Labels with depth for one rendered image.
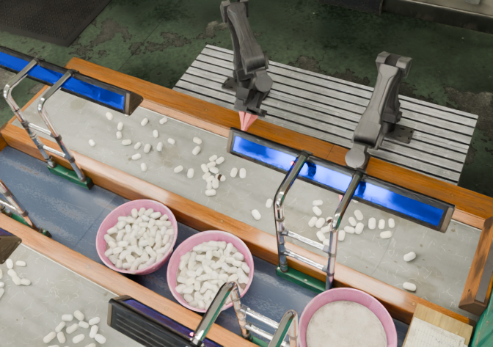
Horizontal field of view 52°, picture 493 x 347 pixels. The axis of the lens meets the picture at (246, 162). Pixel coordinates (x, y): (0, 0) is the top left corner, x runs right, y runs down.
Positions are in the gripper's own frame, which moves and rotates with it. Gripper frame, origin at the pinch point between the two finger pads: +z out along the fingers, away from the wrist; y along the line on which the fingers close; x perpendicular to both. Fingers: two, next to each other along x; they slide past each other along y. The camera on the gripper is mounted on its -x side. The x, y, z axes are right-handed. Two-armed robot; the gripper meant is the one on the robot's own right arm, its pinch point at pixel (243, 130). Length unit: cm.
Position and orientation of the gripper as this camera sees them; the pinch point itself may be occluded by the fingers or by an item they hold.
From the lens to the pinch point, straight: 174.4
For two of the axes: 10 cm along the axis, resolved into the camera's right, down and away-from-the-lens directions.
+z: -2.9, 9.5, 1.3
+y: 8.8, 3.2, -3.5
